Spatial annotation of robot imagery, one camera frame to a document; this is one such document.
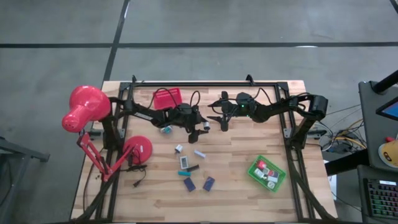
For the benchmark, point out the grey metal cart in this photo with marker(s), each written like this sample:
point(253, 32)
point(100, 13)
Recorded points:
point(25, 152)

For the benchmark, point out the green plastic basket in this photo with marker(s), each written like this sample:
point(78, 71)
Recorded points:
point(281, 174)

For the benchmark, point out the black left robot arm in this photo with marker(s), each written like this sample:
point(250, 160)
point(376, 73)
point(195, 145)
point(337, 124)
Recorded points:
point(146, 115)

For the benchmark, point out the white charger round mark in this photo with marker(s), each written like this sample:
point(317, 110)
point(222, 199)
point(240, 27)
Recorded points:
point(270, 185)

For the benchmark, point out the small red object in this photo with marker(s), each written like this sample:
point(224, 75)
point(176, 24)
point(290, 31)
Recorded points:
point(389, 139)

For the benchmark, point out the white cube wall charger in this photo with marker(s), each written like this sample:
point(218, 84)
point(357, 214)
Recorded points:
point(273, 179)

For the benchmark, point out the teal rectangular block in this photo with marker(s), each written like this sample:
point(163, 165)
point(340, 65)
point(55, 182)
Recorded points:
point(184, 173)

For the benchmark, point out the white two-port wall charger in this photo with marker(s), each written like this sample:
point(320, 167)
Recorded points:
point(258, 173)

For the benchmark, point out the white flat device grey window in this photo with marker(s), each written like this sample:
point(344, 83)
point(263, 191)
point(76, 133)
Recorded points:
point(184, 162)

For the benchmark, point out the white rectangular block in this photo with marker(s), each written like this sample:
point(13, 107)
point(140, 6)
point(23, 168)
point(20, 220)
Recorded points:
point(199, 154)

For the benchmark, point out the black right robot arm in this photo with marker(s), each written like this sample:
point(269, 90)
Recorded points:
point(280, 107)

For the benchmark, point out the dark blue wall charger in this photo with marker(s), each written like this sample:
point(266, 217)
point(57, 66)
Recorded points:
point(276, 173)

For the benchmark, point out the black aluminium table frame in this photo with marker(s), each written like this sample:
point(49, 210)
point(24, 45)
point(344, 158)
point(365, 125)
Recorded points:
point(202, 84)

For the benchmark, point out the white grey wall charger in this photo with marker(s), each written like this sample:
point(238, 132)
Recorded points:
point(178, 148)

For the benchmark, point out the black diagonal pole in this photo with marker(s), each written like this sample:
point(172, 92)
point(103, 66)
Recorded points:
point(385, 82)

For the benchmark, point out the navy blue rectangular box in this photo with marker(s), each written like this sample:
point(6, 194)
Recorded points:
point(189, 184)
point(209, 183)

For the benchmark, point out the black rectangular block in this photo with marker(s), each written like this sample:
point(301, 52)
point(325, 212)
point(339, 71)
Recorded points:
point(193, 168)

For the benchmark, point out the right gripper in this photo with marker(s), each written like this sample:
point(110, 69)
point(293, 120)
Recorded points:
point(228, 109)

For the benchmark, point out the silver metal bracket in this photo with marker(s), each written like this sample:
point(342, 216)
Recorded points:
point(121, 133)
point(288, 133)

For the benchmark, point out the desk monitor blue screen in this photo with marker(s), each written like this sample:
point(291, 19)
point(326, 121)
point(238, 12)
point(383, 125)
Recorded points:
point(391, 110)

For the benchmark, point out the red plastic basket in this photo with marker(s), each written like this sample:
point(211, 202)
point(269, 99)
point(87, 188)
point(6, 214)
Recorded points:
point(164, 101)

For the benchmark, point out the white black wall charger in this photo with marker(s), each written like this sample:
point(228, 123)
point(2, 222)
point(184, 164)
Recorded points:
point(206, 125)

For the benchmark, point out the grey office desk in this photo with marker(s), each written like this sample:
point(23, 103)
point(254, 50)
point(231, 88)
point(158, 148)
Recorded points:
point(370, 124)

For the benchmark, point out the black computer keyboard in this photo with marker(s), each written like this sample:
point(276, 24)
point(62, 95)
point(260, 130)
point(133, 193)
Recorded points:
point(384, 199)

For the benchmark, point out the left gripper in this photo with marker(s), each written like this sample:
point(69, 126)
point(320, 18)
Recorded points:
point(188, 119)

